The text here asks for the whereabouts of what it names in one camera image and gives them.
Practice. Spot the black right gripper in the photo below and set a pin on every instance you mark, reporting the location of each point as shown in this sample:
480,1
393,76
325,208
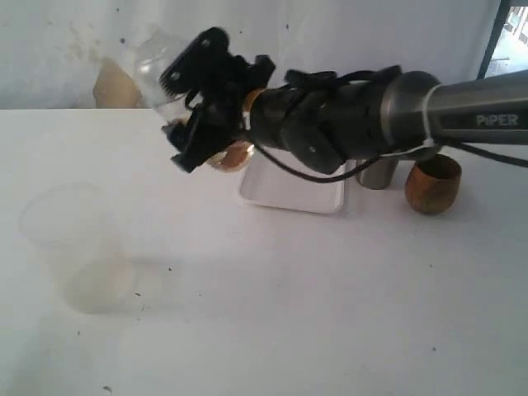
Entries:
227,81

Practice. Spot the clear shaker body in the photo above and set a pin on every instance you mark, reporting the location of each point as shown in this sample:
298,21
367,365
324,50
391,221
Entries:
214,131

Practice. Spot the clear shaker dome lid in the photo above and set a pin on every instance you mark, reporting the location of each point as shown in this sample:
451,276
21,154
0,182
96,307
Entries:
152,58

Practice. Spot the stainless steel cup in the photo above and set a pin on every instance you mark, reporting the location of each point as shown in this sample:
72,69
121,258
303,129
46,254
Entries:
379,175

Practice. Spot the brown wooden cup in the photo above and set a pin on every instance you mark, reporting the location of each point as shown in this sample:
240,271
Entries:
433,185

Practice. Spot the white square tray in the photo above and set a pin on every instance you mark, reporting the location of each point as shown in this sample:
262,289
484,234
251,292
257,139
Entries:
264,184

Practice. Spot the translucent plastic cup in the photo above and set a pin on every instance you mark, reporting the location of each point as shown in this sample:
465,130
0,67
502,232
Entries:
74,234

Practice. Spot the dark window frame post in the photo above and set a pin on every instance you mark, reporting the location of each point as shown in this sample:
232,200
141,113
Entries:
498,24

